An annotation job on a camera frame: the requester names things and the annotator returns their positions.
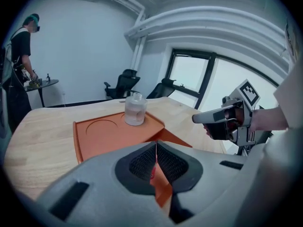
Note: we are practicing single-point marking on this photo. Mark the clear glass bottle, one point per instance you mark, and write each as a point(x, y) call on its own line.
point(135, 110)

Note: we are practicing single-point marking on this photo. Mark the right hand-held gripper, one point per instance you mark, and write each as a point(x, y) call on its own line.
point(246, 96)

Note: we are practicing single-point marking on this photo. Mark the red utility knife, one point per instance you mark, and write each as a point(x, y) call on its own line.
point(153, 173)

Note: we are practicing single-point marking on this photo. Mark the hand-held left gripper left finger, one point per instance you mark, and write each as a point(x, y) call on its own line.
point(99, 174)

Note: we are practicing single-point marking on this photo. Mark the black framed window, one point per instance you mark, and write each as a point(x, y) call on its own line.
point(208, 74)

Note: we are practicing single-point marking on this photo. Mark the white ceiling pipes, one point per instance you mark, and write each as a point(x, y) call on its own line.
point(139, 11)

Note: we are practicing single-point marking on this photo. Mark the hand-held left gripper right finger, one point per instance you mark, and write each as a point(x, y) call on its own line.
point(208, 185)

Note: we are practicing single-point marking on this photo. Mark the person's white shirt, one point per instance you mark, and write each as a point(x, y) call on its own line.
point(288, 98)

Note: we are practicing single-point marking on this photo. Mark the orange box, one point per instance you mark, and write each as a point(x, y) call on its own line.
point(106, 138)

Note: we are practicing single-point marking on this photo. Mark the small dark pump bottle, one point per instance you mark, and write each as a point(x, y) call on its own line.
point(48, 77)

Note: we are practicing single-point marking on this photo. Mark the black office chair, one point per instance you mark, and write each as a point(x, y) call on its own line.
point(124, 84)
point(161, 89)

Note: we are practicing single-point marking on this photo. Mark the person's right forearm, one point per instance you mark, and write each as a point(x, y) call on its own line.
point(270, 119)

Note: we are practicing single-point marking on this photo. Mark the round black side table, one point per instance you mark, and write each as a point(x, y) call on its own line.
point(47, 83)

